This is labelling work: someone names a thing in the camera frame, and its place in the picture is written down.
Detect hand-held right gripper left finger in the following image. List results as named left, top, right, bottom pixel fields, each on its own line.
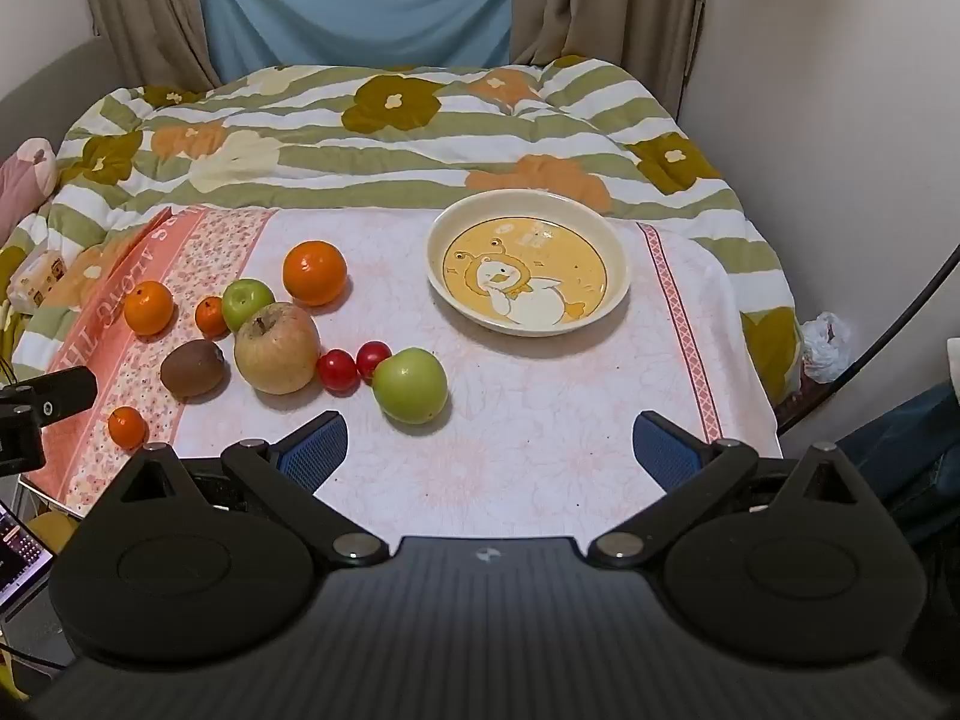
left=90, top=411, right=391, bottom=568

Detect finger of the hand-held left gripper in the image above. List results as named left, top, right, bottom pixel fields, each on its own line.
left=0, top=366, right=98, bottom=428

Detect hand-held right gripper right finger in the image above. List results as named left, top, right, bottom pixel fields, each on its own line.
left=586, top=411, right=890, bottom=568

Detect yellow red apple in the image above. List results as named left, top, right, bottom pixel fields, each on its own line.
left=234, top=301, right=321, bottom=395

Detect large green apple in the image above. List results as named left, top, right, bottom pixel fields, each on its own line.
left=373, top=348, right=449, bottom=425

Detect medium mandarin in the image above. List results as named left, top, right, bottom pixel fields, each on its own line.
left=123, top=280, right=175, bottom=336

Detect brown kiwi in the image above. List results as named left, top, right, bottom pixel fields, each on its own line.
left=160, top=340, right=226, bottom=398

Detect small mandarin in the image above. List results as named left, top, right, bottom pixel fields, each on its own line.
left=108, top=406, right=147, bottom=449
left=195, top=296, right=230, bottom=338

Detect small green apple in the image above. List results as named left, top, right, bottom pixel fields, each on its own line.
left=221, top=279, right=276, bottom=332

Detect large orange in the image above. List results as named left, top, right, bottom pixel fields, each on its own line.
left=283, top=240, right=348, bottom=307

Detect cream plate with duck print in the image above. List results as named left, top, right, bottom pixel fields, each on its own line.
left=427, top=191, right=629, bottom=337

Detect red cherry tomato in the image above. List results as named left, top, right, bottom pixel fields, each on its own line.
left=355, top=341, right=392, bottom=383
left=316, top=349, right=359, bottom=393

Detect laptop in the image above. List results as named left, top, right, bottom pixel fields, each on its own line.
left=0, top=502, right=57, bottom=608

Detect tissue packet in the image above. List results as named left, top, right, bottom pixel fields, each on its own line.
left=6, top=251, right=68, bottom=312

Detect pink floral cloth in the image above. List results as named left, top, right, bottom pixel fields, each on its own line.
left=22, top=206, right=785, bottom=518

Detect white plastic bag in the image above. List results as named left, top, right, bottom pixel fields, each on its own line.
left=799, top=311, right=856, bottom=383

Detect pink plush pillow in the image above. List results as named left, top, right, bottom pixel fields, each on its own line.
left=0, top=137, right=59, bottom=248

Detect blue jeans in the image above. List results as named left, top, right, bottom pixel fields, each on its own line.
left=832, top=382, right=960, bottom=526

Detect grey upholstered headboard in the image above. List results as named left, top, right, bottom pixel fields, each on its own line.
left=0, top=37, right=106, bottom=140

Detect green striped floral quilt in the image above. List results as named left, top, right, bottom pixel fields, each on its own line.
left=0, top=56, right=807, bottom=406

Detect beige curtain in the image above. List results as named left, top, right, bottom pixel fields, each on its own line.
left=79, top=0, right=222, bottom=87
left=510, top=0, right=710, bottom=121

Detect light blue cloth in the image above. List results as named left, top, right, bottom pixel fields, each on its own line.
left=193, top=0, right=515, bottom=83

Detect black cable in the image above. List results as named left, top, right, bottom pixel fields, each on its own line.
left=776, top=244, right=960, bottom=436

